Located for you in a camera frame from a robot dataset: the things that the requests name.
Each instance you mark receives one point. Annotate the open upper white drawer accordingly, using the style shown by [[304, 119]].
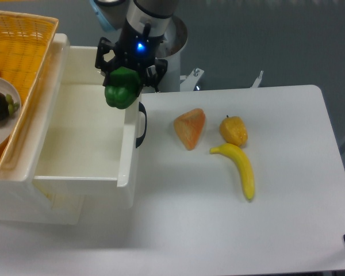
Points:
[[89, 148]]

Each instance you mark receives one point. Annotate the white metal bracket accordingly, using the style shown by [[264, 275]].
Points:
[[258, 80]]

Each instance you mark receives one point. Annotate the white plate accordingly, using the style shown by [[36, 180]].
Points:
[[7, 125]]

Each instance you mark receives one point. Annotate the yellow bell pepper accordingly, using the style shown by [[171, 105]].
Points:
[[233, 131]]

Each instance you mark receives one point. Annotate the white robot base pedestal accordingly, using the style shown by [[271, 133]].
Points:
[[171, 66]]

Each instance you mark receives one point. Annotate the yellow woven basket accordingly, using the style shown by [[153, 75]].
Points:
[[25, 40]]

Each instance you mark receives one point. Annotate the yellow banana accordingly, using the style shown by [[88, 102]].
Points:
[[243, 164]]

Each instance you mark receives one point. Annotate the black drawer handle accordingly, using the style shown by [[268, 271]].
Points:
[[143, 125]]

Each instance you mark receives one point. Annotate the green bell pepper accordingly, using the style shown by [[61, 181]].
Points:
[[123, 87]]

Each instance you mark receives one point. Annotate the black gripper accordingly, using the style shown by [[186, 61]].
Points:
[[134, 50]]

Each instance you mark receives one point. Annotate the dark purple mangosteen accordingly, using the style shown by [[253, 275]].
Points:
[[7, 106]]

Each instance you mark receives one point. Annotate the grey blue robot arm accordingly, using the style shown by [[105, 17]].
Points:
[[112, 15]]

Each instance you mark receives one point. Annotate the orange bread wedge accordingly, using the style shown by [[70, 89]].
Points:
[[189, 126]]

